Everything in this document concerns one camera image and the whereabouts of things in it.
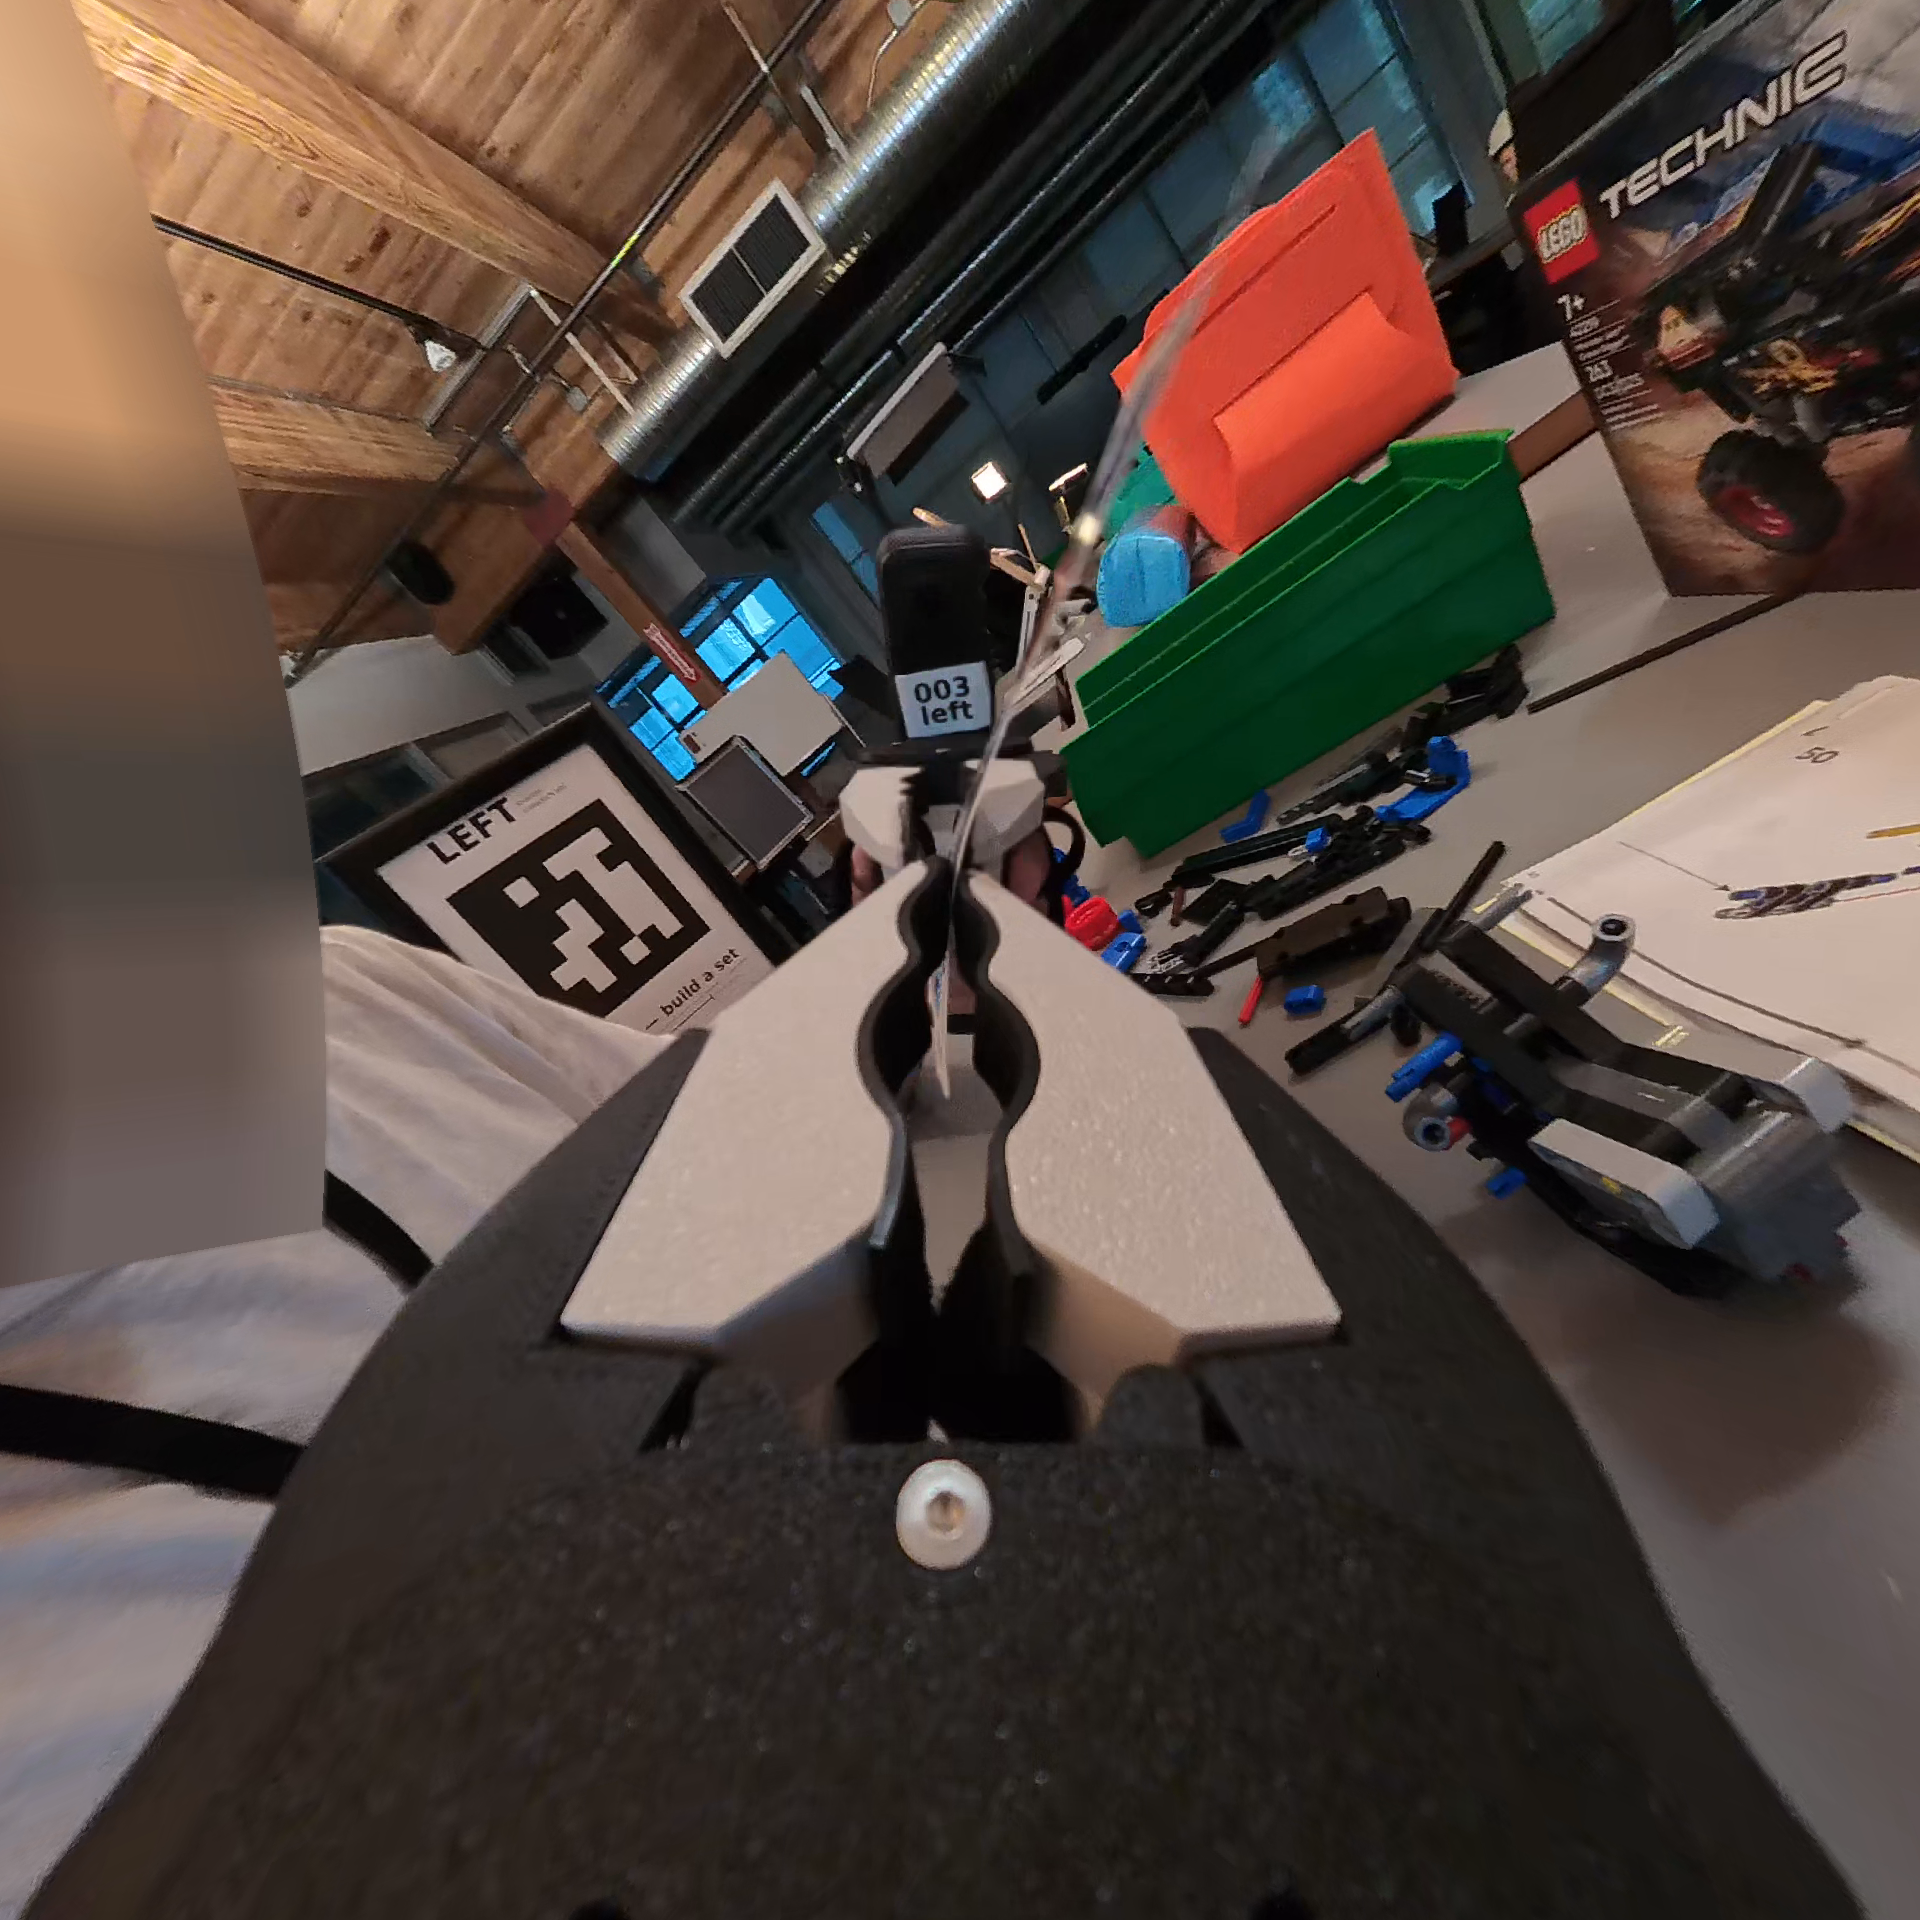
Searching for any blue plastic bag bundle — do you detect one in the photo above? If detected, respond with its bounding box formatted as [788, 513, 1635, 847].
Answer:
[1101, 505, 1198, 626]

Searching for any white whiteboard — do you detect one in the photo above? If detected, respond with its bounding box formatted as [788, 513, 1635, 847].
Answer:
[683, 655, 854, 780]

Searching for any grey monitor screen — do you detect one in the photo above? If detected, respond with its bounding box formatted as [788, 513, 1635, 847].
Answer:
[683, 740, 808, 873]

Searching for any black framed marker sign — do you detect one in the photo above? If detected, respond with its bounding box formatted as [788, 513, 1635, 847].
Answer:
[324, 696, 792, 1040]

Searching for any pile of black blue bricks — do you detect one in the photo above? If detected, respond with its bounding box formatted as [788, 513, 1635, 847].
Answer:
[1064, 641, 1538, 1082]

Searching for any colourful sticker sheet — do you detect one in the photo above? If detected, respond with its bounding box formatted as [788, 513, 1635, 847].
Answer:
[925, 273, 1222, 1099]

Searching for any white folding document stand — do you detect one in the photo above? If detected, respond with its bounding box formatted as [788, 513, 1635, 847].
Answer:
[978, 537, 1101, 727]

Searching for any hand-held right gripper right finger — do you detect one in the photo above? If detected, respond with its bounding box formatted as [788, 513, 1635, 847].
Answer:
[954, 872, 1341, 1448]

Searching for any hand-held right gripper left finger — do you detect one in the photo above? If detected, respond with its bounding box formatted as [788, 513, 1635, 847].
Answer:
[559, 858, 954, 1448]

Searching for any green plastic bin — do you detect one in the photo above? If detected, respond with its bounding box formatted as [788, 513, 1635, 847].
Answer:
[1064, 432, 1556, 858]

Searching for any orange plastic case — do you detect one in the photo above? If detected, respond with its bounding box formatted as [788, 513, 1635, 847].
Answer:
[1118, 125, 1459, 555]

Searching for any thin black rod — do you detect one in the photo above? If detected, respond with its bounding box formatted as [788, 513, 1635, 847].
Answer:
[1528, 595, 1788, 717]

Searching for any grey black toy truck chassis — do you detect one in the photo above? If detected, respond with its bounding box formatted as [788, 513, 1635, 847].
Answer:
[1385, 913, 1868, 1302]

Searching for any white instruction booklet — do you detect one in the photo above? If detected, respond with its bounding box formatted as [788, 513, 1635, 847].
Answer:
[1476, 677, 1920, 1169]

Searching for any black lanyard strap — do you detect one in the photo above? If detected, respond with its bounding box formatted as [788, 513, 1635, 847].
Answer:
[0, 1173, 432, 1500]

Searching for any brown flat board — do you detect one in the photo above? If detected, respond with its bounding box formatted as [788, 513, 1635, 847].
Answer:
[1442, 393, 1601, 483]

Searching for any grey rectangular light panel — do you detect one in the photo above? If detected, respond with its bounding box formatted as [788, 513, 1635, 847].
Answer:
[844, 344, 962, 483]

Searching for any silver air duct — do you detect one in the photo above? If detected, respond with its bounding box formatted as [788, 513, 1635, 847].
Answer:
[591, 0, 1207, 483]

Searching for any person's left hand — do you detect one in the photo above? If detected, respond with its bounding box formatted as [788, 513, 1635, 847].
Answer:
[844, 838, 1071, 913]

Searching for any white ceiling vent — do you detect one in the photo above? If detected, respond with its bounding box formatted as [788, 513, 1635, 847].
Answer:
[672, 177, 825, 364]

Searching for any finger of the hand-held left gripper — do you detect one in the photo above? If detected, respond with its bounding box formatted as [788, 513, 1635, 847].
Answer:
[974, 756, 1064, 872]
[837, 760, 925, 873]

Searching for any toy truck set box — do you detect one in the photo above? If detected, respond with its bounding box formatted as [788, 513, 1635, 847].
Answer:
[1509, 0, 1920, 603]

